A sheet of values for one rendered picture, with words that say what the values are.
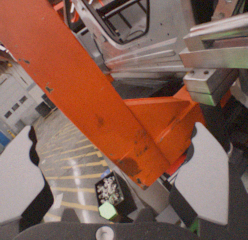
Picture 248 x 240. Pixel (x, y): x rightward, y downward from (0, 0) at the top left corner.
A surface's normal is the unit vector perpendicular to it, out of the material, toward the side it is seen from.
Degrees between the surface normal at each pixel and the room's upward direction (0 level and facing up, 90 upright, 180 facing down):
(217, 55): 90
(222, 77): 90
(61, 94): 90
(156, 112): 90
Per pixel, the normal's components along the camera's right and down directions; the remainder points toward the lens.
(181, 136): 0.38, 0.24
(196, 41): -0.74, 0.66
